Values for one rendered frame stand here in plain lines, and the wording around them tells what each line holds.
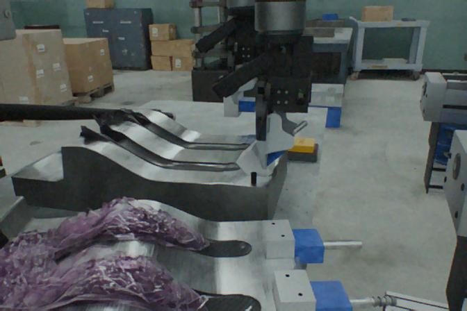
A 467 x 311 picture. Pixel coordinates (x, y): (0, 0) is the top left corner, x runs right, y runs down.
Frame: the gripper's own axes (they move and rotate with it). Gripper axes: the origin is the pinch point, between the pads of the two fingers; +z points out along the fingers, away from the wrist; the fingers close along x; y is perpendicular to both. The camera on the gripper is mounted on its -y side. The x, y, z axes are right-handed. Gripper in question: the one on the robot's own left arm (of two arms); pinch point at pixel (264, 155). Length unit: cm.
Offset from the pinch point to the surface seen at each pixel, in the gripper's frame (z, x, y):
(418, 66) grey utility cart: 69, 585, 130
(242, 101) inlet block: -2.5, 27.1, -10.1
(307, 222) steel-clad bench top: 11.9, -0.7, 8.0
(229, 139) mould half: 3.2, 15.9, -10.5
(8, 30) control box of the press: -18, 39, -85
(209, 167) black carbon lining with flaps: 3.7, 0.9, -10.3
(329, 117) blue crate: 81, 319, 9
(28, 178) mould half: 5.8, -6.7, -43.9
